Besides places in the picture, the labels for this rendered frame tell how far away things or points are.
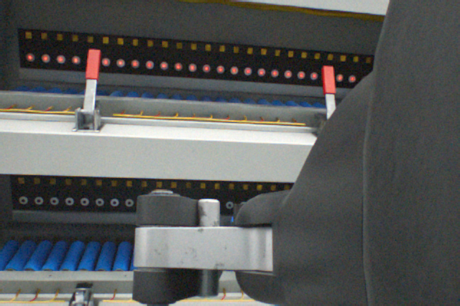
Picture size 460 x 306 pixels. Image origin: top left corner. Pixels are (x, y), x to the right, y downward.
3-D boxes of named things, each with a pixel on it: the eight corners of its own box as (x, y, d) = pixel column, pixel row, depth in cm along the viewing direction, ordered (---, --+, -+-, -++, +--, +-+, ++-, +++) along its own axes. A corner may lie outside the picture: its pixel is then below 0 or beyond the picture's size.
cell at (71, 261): (85, 253, 53) (73, 281, 47) (71, 253, 53) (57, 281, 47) (85, 240, 53) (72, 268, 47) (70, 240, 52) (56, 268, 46)
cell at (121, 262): (132, 253, 54) (126, 281, 48) (118, 253, 54) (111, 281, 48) (132, 241, 54) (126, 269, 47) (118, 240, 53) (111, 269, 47)
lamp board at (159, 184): (382, 217, 62) (388, 186, 61) (11, 210, 55) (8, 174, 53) (379, 215, 63) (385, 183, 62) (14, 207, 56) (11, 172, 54)
